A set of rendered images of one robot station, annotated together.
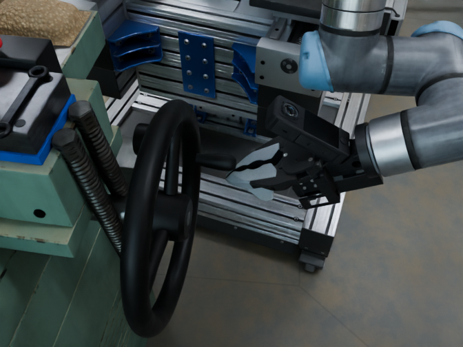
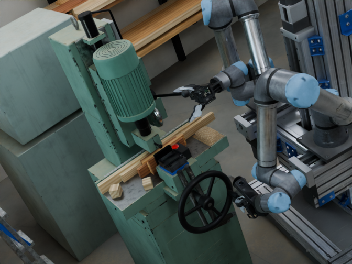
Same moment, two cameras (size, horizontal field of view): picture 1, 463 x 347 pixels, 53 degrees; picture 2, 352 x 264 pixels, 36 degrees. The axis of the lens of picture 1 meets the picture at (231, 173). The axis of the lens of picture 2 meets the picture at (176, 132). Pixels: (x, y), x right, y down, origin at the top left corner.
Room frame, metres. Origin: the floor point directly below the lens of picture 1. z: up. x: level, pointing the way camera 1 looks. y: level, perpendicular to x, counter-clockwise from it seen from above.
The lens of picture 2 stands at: (-0.66, -1.38, 2.31)
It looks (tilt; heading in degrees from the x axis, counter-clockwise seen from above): 32 degrees down; 56
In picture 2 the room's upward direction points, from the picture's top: 20 degrees counter-clockwise
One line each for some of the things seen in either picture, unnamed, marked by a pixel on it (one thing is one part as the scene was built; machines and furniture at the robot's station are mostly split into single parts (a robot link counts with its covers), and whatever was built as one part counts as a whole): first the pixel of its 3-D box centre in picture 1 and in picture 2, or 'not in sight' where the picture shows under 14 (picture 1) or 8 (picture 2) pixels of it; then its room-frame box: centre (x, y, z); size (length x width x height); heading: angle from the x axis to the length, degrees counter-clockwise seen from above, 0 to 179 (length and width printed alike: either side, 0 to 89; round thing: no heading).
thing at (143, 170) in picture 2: not in sight; (159, 160); (0.36, 0.36, 0.92); 0.23 x 0.02 x 0.05; 171
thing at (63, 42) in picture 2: not in sight; (106, 96); (0.42, 0.70, 1.16); 0.22 x 0.22 x 0.72; 81
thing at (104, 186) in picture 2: not in sight; (152, 153); (0.38, 0.43, 0.92); 0.60 x 0.02 x 0.05; 171
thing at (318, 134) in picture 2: not in sight; (329, 128); (0.90, -0.18, 0.87); 0.15 x 0.15 x 0.10
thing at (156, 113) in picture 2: not in sight; (154, 116); (0.52, 0.52, 1.02); 0.12 x 0.03 x 0.12; 81
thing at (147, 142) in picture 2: not in sight; (147, 139); (0.38, 0.43, 1.00); 0.14 x 0.07 x 0.09; 81
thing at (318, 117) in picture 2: not in sight; (327, 106); (0.90, -0.18, 0.98); 0.13 x 0.12 x 0.14; 85
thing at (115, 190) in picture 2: not in sight; (116, 190); (0.12, 0.40, 0.92); 0.05 x 0.04 x 0.04; 39
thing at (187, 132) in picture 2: not in sight; (169, 145); (0.46, 0.40, 0.92); 0.55 x 0.02 x 0.04; 171
